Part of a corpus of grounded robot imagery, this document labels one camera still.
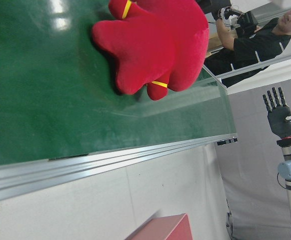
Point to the pink plastic basket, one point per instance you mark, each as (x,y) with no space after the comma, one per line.
(165,228)

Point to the grey backdrop cloth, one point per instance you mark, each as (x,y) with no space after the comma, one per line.
(250,175)

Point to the red plush toy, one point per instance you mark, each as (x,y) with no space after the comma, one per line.
(155,45)

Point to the person in black shirt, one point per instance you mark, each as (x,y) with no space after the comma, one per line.
(255,47)

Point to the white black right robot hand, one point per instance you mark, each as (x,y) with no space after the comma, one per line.
(280,122)

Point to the green conveyor belt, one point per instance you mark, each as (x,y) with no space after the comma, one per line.
(35,87)

